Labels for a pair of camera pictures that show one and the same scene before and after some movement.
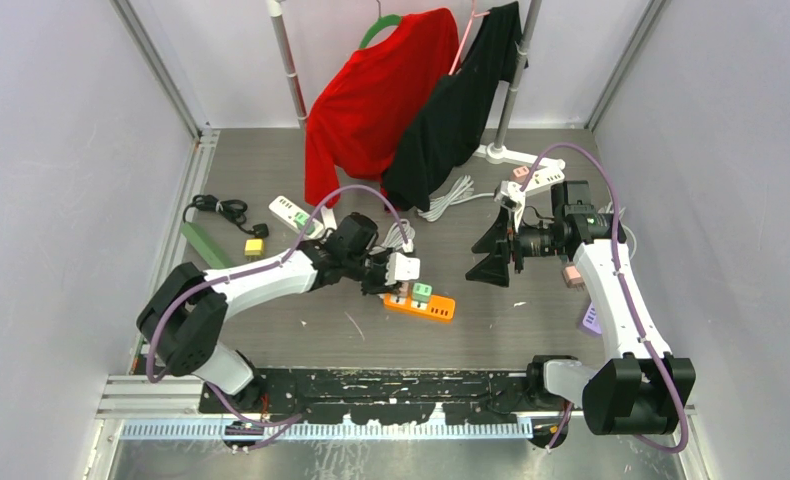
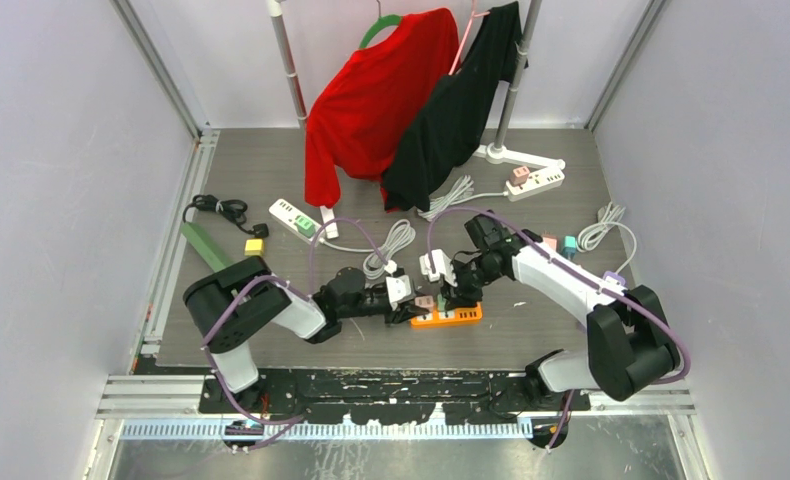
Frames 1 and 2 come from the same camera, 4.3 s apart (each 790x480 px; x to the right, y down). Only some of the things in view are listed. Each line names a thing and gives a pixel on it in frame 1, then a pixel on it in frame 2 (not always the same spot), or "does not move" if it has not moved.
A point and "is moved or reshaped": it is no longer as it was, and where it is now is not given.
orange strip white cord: [395, 239] does not move
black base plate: [384, 396] does not move
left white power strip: [285, 211] does not move
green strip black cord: [235, 210] does not move
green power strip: [209, 255] does not move
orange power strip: [439, 307] is moved or reshaped
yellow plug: [254, 247] does not move
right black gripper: [500, 241] to [459, 296]
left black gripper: [380, 287] to [403, 311]
